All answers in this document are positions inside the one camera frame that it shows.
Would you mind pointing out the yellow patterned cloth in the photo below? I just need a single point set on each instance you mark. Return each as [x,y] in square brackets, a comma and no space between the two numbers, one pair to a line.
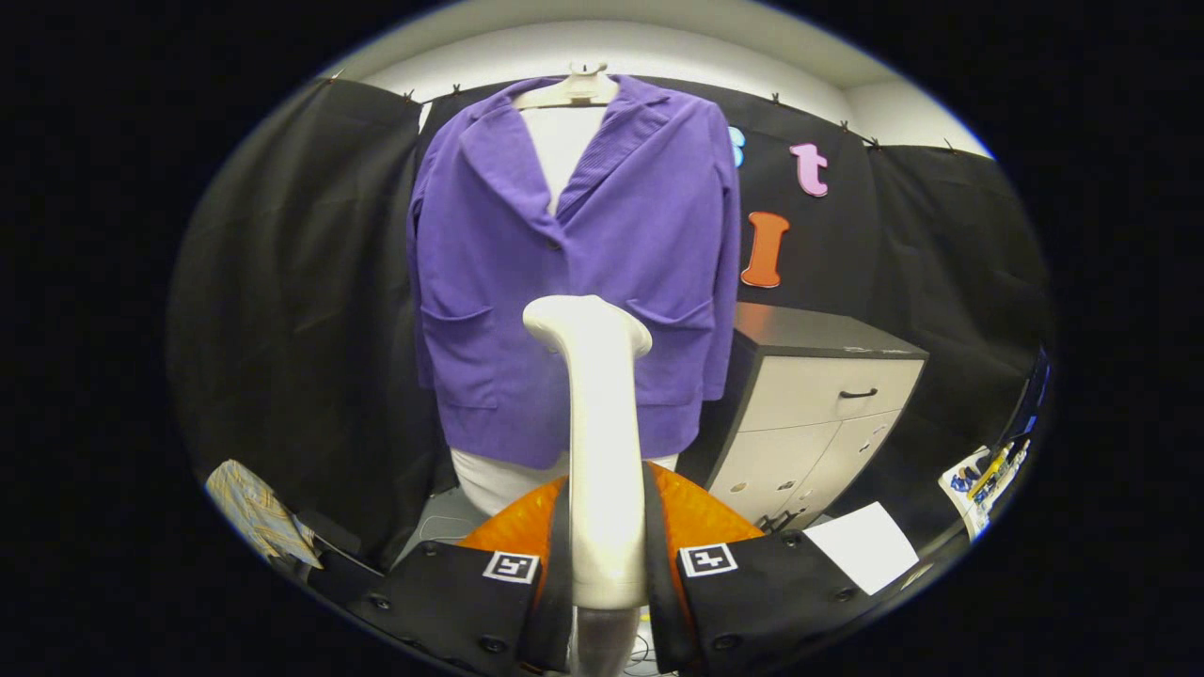
[259,512]

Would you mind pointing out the white tray of small items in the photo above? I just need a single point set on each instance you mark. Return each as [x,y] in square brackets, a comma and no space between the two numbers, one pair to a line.
[983,480]

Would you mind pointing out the computer monitor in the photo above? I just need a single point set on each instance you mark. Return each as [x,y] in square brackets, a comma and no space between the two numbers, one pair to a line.
[1037,390]

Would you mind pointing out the grey cabinet with dark top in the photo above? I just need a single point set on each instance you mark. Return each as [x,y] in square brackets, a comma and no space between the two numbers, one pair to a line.
[818,385]

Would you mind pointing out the white garment steamer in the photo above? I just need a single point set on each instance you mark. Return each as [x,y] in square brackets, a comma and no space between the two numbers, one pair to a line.
[602,451]

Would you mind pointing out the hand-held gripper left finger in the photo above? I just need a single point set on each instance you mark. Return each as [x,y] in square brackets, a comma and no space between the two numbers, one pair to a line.
[451,602]

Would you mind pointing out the white inner garment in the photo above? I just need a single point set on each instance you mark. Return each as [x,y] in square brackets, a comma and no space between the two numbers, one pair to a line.
[564,150]

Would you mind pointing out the black backdrop cloth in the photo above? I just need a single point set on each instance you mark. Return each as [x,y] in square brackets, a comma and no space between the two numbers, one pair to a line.
[301,310]

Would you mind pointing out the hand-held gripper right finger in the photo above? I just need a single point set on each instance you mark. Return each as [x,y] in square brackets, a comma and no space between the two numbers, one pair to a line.
[781,592]

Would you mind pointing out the white paper sheet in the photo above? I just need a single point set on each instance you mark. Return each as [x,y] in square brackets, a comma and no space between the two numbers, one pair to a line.
[865,545]

